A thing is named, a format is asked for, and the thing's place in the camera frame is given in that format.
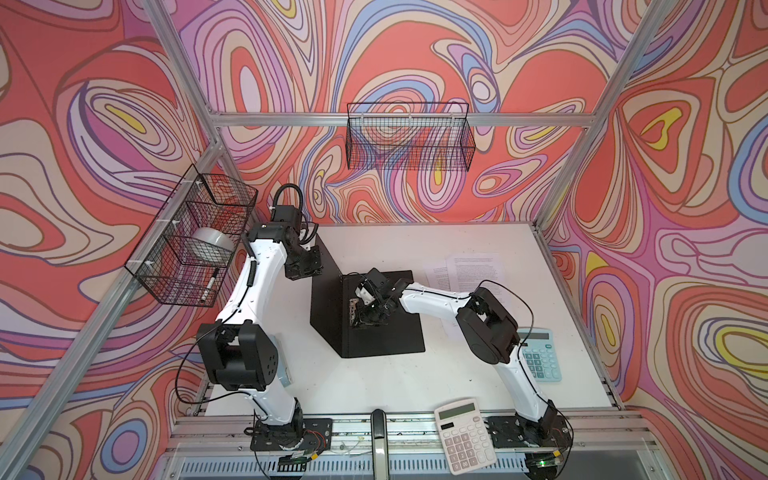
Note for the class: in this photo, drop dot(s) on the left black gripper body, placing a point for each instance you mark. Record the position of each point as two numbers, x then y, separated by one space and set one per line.
305 262

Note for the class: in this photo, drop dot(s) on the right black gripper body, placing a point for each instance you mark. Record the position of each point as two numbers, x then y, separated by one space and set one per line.
372 314

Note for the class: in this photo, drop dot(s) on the metal folder lever clip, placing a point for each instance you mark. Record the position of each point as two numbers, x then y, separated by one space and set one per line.
355 308

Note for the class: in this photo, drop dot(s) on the blue clip folder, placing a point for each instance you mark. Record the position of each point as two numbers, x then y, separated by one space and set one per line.
353 328

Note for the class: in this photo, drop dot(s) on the printed paper sheet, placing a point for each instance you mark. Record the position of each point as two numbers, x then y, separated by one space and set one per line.
469 270

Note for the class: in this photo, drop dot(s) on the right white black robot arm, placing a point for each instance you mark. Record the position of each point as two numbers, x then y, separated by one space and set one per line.
490 332

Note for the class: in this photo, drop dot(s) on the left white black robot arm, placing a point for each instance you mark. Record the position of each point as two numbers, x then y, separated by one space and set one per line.
237 352

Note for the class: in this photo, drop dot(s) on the black white marker pen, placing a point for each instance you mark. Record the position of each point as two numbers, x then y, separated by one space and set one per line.
209 286

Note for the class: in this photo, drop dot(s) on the teal calculator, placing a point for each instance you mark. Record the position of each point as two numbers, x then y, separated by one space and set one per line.
539 352

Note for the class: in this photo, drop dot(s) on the white desktop calculator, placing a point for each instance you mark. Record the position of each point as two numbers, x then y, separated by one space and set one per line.
464 437

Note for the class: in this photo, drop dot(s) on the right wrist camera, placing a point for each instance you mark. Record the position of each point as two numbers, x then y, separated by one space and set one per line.
363 294

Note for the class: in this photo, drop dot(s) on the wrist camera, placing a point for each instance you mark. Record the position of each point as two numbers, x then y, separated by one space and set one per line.
287 214
363 294

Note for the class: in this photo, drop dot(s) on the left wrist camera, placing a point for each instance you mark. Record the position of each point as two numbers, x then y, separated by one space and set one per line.
287 214

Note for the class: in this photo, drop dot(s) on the black wire basket left wall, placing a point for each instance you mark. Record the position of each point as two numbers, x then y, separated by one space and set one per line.
166 264

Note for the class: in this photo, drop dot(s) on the black wire basket wall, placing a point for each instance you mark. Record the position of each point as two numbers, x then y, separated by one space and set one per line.
409 136
166 264

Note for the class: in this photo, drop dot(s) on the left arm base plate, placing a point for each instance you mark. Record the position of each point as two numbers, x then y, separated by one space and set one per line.
312 435

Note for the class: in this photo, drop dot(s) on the black wire basket back wall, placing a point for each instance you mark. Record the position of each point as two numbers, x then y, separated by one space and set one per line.
409 136

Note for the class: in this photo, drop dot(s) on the black centre post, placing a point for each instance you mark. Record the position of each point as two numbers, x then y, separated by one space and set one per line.
380 447

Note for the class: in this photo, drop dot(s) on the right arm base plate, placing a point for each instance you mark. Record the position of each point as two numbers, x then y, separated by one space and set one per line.
514 431

